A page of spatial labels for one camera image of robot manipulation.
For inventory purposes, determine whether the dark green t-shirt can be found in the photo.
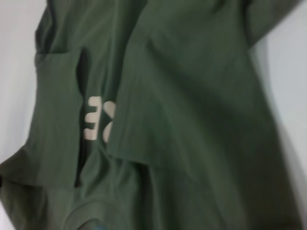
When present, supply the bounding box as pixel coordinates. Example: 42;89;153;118
0;0;307;230

